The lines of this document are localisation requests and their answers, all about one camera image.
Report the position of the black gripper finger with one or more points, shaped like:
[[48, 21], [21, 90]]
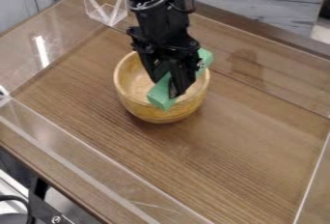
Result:
[[181, 75], [155, 64]]

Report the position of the clear acrylic tray wall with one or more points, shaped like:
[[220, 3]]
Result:
[[101, 185]]

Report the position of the green rectangular block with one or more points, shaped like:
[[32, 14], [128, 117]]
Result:
[[157, 94]]

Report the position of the brown wooden bowl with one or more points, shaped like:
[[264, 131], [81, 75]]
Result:
[[132, 85]]

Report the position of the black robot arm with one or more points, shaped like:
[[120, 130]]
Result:
[[161, 18]]

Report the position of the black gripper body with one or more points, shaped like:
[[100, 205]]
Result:
[[179, 48]]

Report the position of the black table leg bracket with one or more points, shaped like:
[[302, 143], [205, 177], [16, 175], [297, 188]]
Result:
[[41, 211]]

